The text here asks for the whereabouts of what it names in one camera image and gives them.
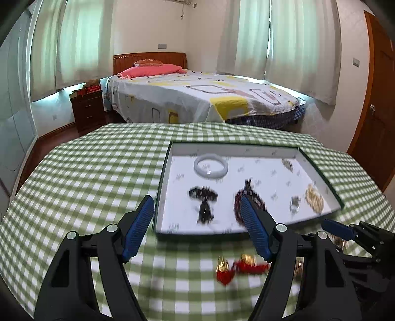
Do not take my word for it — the red knot gold charm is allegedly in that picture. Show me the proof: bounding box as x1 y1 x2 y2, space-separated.
233 254 270 275

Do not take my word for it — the white jade bangle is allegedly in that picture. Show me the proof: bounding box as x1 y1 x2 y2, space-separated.
194 153 228 179

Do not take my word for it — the dark green jewelry tray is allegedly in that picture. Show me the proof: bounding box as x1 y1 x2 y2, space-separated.
153 142 345 243

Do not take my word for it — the green white checked tablecloth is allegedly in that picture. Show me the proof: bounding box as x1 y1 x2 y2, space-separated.
1 123 394 320

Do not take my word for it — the brown wooden door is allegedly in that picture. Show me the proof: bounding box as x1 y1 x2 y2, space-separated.
347 11 394 191

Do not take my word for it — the dark wooden nightstand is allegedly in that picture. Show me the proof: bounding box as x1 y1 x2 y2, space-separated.
70 90 106 134

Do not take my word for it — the bed with patterned quilt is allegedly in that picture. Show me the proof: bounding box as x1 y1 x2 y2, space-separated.
106 70 306 129

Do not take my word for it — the red box on nightstand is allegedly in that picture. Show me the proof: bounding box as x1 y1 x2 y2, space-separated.
75 79 101 96

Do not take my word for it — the pink pillow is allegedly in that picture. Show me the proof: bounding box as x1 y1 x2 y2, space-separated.
117 64 187 79

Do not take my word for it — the glass wardrobe door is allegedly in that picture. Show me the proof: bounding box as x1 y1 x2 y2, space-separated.
1 9 37 200

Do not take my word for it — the orange patterned pillow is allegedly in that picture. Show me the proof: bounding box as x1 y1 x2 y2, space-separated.
133 59 163 67

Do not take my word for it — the wooden headboard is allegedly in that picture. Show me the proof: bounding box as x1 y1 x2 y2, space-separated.
112 51 188 76

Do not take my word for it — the left white curtain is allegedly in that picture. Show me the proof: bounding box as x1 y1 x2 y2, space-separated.
30 0 117 102

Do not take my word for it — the white curtain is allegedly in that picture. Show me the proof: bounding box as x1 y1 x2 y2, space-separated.
217 0 341 105
30 0 117 102

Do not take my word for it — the right white curtain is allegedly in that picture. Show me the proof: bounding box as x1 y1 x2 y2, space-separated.
217 0 341 105

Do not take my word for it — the white air conditioner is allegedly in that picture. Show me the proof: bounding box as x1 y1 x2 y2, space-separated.
166 0 192 5

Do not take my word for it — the dark red bead necklace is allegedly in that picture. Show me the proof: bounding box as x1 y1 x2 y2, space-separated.
233 179 268 223

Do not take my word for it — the cream pearl necklace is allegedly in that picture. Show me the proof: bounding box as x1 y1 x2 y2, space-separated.
304 183 325 214

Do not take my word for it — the wall light switch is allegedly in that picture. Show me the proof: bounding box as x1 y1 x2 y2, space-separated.
352 58 360 68

